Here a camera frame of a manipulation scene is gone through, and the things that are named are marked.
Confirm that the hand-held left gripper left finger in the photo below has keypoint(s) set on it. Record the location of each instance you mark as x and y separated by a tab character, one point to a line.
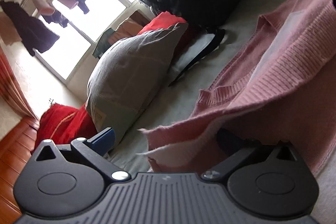
103	140

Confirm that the brown cardboard box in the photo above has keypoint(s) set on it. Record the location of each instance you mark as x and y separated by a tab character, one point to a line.
131	26

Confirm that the striped orange curtain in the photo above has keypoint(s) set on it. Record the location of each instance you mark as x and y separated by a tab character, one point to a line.
13	87

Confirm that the grey pillow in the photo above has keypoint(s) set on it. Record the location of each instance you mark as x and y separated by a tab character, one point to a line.
131	77

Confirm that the pink and white sweater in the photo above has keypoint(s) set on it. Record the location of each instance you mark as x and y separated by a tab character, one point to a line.
275	77

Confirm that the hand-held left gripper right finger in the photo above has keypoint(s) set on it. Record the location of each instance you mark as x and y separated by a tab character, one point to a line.
223	145

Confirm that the black hanging garment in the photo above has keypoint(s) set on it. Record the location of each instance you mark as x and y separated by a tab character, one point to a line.
29	29

